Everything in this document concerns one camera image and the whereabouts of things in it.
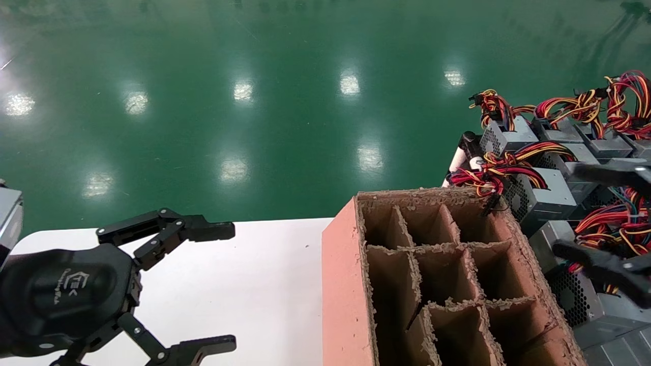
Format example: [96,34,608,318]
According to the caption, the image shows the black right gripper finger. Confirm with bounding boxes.
[551,239,651,310]
[565,160,651,195]

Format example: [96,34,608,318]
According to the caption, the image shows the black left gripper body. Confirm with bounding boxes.
[0,243,143,358]

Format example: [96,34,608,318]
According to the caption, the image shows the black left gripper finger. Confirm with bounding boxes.
[97,207,236,271]
[51,313,238,366]

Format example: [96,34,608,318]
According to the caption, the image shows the grey metal cart shelf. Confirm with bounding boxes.
[580,325,651,366]

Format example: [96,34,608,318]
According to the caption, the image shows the grey left wrist box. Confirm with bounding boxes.
[0,180,24,266]

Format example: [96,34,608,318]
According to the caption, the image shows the brown cardboard box with dividers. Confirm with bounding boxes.
[322,187,589,366]

